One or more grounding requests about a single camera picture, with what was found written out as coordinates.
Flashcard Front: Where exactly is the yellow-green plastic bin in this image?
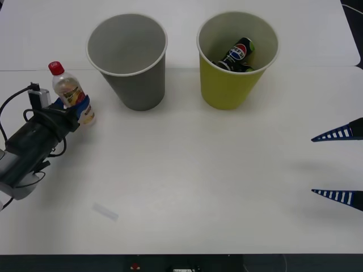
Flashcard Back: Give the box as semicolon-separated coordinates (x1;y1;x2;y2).
196;10;280;111

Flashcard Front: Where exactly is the clear bottle with red cap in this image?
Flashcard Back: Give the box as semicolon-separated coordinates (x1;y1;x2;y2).
48;60;96;127

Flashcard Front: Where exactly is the black drink can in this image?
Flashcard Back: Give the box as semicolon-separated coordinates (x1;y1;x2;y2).
218;36;256;68
211;59;255;72

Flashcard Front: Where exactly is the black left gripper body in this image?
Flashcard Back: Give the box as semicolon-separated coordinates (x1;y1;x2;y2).
42;103;81;137

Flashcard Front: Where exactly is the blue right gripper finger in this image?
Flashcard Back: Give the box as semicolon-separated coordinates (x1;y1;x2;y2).
310;117;363;143
311;189;363;213

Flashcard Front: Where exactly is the grey plastic bin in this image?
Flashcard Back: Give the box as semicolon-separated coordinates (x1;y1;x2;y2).
86;13;168;112

